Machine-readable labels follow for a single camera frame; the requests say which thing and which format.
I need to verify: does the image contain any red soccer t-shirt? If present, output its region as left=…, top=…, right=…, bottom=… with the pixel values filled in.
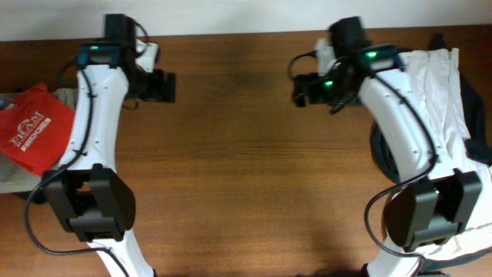
left=1, top=82, right=75, bottom=175

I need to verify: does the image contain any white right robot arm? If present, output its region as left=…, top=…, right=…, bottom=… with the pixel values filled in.
left=293, top=16, right=491, bottom=276

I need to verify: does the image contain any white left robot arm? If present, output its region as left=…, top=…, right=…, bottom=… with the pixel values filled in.
left=33, top=14, right=176, bottom=276

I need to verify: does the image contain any white garment right pile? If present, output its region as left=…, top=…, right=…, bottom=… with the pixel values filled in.
left=401, top=48, right=491, bottom=260

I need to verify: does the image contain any black garment right pile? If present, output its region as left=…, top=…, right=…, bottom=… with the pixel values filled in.
left=368, top=32, right=492, bottom=185

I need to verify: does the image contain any beige folded garment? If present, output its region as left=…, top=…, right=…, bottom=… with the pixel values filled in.
left=1, top=88, right=78, bottom=194

